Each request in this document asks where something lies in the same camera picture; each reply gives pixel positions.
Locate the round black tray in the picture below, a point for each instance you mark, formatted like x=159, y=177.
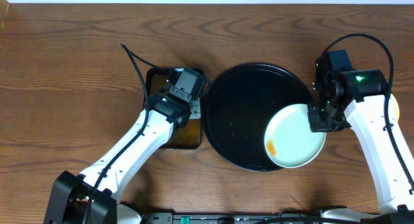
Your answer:
x=240, y=104

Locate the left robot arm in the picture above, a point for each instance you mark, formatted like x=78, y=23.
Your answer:
x=93, y=196

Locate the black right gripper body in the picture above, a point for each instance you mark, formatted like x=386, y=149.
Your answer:
x=325, y=117

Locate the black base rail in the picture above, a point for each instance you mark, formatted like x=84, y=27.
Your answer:
x=226, y=218

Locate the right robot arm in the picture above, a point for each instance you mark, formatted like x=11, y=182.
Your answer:
x=358, y=100

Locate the yellow plate with sauce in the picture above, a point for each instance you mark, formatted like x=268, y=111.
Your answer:
x=395, y=106

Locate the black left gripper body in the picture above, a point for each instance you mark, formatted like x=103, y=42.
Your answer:
x=188, y=109

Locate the black rectangular water tray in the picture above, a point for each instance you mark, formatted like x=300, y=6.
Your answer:
x=188, y=137

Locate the white plate with sauce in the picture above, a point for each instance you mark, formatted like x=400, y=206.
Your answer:
x=288, y=139

